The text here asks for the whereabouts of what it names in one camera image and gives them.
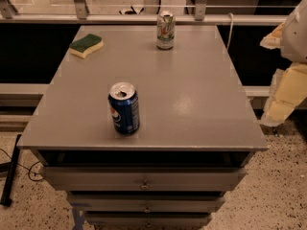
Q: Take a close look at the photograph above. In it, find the black bar on floor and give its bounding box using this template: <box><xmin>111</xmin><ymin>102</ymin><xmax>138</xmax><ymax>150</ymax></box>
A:
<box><xmin>0</xmin><ymin>134</ymin><xmax>21</xmax><ymax>207</ymax></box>

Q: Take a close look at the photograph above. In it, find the bottom grey drawer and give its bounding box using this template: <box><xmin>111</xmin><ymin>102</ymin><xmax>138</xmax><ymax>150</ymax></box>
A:
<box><xmin>84</xmin><ymin>213</ymin><xmax>211</xmax><ymax>227</ymax></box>

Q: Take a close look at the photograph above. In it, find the grey drawer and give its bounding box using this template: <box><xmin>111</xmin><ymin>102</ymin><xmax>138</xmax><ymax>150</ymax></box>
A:
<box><xmin>68</xmin><ymin>195</ymin><xmax>224</xmax><ymax>213</ymax></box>
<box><xmin>40</xmin><ymin>167</ymin><xmax>247</xmax><ymax>192</ymax></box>
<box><xmin>84</xmin><ymin>213</ymin><xmax>211</xmax><ymax>227</ymax></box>

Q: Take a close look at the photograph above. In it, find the white hanging cable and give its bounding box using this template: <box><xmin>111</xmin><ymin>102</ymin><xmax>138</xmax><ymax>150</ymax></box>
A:
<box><xmin>225</xmin><ymin>12</ymin><xmax>235</xmax><ymax>51</ymax></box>

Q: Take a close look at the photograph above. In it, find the metal railing frame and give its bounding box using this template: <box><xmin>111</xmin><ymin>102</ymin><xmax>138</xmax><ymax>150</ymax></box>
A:
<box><xmin>1</xmin><ymin>0</ymin><xmax>286</xmax><ymax>26</ymax></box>

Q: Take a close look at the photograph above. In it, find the grey drawer cabinet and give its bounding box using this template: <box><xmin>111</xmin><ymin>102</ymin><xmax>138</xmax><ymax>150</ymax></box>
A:
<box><xmin>17</xmin><ymin>24</ymin><xmax>269</xmax><ymax>230</ymax></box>

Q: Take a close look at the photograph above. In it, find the middle grey drawer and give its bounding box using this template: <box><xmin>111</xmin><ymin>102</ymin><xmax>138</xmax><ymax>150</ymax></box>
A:
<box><xmin>68</xmin><ymin>195</ymin><xmax>224</xmax><ymax>213</ymax></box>

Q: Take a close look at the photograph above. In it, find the white green 7up can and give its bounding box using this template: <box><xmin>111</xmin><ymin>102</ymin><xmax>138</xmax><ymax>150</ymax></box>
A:
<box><xmin>156</xmin><ymin>11</ymin><xmax>176</xmax><ymax>50</ymax></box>

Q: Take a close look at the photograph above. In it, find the blue pepsi can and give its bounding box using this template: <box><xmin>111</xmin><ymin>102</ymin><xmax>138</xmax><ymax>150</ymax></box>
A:
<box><xmin>108</xmin><ymin>82</ymin><xmax>140</xmax><ymax>134</ymax></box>

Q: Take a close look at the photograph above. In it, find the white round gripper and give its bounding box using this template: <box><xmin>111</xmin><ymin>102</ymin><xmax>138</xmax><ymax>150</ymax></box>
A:
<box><xmin>260</xmin><ymin>0</ymin><xmax>307</xmax><ymax>127</ymax></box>

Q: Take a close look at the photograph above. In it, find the green yellow sponge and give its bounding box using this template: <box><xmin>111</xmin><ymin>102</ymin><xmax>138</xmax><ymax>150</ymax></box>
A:
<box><xmin>69</xmin><ymin>34</ymin><xmax>104</xmax><ymax>58</ymax></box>

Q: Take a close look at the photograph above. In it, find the black cable on floor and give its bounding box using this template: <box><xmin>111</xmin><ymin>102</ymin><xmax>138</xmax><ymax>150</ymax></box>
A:
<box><xmin>0</xmin><ymin>148</ymin><xmax>45</xmax><ymax>182</ymax></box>

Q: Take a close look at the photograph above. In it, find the top grey drawer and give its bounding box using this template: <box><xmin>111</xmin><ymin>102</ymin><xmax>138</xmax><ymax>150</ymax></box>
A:
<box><xmin>40</xmin><ymin>167</ymin><xmax>247</xmax><ymax>192</ymax></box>

